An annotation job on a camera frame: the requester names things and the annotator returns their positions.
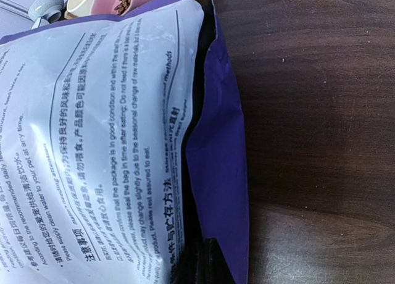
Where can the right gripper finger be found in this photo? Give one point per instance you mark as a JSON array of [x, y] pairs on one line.
[[204, 263]]

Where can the purple pet food bag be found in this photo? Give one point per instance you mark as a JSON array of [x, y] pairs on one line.
[[122, 143]]

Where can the cream cat-ear pet bowl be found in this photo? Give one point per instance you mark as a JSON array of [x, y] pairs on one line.
[[78, 8]]

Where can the brown kibble in pink bowl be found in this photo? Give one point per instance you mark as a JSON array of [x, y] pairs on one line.
[[122, 6]]

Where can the light blue striped bowl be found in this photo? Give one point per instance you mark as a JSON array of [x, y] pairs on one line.
[[50, 10]]

